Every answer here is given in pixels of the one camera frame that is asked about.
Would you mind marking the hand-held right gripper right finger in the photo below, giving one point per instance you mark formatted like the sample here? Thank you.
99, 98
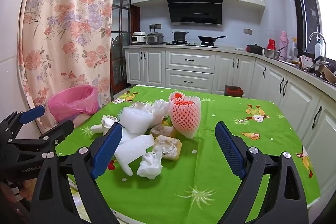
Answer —
231, 150

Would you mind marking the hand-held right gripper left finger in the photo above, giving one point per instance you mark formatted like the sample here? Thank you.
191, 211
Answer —
107, 150

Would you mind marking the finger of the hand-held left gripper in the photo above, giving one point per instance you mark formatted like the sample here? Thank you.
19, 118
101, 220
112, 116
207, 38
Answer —
31, 114
60, 132

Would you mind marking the white foam sheet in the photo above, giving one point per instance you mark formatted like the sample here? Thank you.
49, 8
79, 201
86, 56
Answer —
134, 146

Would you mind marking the trash bin with pink bag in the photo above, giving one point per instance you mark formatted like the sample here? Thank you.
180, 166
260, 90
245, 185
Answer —
71, 106

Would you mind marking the white plastic wrapper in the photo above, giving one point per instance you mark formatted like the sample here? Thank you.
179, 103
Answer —
109, 121

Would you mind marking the white foam block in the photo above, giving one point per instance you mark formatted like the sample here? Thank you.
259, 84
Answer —
136, 120

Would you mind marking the white tissue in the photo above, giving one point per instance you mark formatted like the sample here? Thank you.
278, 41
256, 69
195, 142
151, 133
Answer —
149, 166

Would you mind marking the pink foam fruit net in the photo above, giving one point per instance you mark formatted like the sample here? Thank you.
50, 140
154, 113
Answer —
183, 116

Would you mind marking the white plastic bag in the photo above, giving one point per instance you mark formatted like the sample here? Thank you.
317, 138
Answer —
157, 108

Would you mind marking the person's left hand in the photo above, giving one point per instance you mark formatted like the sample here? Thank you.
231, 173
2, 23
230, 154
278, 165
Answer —
25, 188

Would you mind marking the green printed tablecloth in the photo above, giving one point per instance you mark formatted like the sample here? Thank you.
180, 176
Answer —
210, 174

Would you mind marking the brown floor bin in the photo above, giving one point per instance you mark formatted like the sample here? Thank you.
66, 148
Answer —
233, 91

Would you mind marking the white lower kitchen cabinets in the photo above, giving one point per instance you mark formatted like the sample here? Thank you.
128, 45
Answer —
189, 61

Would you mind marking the black clay pot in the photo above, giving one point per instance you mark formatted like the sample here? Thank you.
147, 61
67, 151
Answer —
254, 49

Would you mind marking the floral curtain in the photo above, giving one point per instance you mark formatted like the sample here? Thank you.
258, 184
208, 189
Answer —
68, 16

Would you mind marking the steel bowl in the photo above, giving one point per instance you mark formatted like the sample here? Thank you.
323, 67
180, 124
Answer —
271, 54

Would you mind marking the black gas stove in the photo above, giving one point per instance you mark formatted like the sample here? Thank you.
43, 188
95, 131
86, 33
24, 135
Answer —
191, 44

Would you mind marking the black frying pan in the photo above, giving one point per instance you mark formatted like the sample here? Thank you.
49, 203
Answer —
208, 39

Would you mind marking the white rice cooker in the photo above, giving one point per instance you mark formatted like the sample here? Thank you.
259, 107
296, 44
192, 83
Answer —
138, 38

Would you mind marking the pink thermos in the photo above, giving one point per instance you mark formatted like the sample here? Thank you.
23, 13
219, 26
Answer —
283, 45

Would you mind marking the spray bottle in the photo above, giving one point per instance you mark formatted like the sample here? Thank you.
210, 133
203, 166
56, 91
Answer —
294, 49

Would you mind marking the dark cookware pile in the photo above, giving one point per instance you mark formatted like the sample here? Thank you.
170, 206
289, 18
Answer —
320, 70

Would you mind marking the silver rice cooker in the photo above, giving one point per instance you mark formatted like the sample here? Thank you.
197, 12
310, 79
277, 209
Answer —
155, 38

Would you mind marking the grey cooking pot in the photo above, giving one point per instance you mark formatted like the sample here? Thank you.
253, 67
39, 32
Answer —
179, 35

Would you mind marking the wooden glass door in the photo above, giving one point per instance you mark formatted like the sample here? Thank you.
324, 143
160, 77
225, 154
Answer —
123, 16

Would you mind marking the white pump bottle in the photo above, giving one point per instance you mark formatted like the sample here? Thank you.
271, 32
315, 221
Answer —
317, 49

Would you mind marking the chrome faucet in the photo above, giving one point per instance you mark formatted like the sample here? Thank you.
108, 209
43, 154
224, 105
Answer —
324, 43

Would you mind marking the black range hood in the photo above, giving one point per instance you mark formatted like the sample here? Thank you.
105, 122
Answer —
194, 7

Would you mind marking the dark framed window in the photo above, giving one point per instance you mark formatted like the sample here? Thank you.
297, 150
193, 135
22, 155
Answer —
304, 11

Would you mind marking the grey wall outlet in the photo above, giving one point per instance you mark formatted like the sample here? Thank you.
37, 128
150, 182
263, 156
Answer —
247, 31

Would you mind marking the wall socket with plugs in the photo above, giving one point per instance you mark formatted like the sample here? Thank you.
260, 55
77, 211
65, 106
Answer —
155, 26

